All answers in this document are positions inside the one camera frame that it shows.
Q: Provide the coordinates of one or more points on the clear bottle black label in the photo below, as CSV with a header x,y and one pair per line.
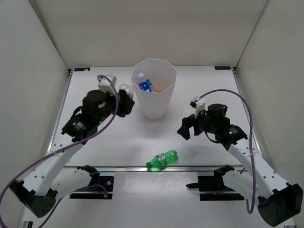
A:
x,y
128,89

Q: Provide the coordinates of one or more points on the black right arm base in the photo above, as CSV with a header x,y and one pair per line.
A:
x,y
212,188

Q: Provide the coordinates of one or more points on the table corner label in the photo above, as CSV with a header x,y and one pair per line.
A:
x,y
81,69
222,67

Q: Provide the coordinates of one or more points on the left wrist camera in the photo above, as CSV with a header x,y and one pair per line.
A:
x,y
106,83

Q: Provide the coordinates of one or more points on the left table corner label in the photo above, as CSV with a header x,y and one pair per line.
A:
x,y
81,69

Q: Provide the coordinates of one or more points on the clear bottle blue label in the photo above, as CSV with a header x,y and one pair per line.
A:
x,y
144,83

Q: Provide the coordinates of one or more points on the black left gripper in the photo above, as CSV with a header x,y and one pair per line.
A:
x,y
126,107

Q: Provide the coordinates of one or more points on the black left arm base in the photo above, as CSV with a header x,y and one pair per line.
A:
x,y
100,187

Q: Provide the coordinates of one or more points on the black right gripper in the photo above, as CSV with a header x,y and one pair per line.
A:
x,y
190,121

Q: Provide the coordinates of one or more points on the green plastic bottle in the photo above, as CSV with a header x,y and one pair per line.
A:
x,y
160,161

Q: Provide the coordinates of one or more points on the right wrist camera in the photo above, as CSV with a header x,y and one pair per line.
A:
x,y
198,104

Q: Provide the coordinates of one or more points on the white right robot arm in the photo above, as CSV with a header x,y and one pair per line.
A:
x,y
276,199

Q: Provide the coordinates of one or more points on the white octagonal plastic bin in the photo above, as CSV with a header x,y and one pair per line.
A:
x,y
154,105

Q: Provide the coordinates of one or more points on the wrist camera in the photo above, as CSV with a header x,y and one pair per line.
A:
x,y
198,104
106,83

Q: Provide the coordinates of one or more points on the right table corner label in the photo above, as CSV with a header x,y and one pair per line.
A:
x,y
222,67

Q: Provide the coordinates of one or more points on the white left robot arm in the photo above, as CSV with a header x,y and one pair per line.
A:
x,y
39,191

